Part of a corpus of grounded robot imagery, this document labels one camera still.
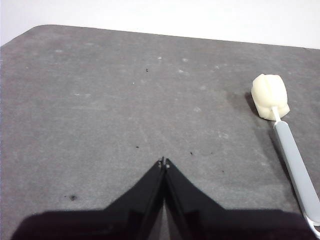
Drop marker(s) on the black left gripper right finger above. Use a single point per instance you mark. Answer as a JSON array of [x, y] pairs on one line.
[[212, 225]]

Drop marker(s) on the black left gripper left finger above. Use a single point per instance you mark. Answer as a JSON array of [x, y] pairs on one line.
[[125, 222]]

